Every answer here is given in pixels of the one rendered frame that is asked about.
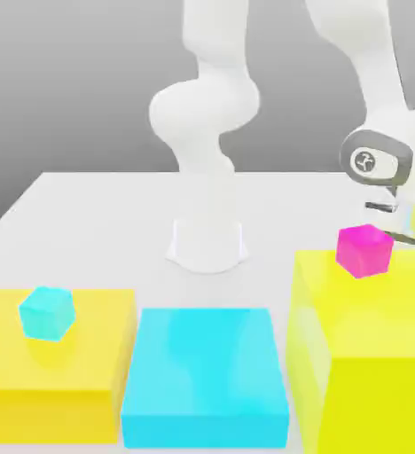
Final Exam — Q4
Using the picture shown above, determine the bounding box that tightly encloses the small magenta cube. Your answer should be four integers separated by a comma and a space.
335, 223, 395, 280

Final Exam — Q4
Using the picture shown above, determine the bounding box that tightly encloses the small cyan cube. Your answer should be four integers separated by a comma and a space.
18, 286, 77, 343

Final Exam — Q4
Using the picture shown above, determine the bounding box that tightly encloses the large lemon yellow box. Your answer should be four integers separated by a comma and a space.
286, 249, 415, 454

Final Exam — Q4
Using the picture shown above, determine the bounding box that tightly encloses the large cyan box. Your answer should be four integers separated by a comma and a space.
120, 307, 291, 450

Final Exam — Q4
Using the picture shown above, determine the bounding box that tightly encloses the large golden yellow box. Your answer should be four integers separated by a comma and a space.
0, 288, 138, 445

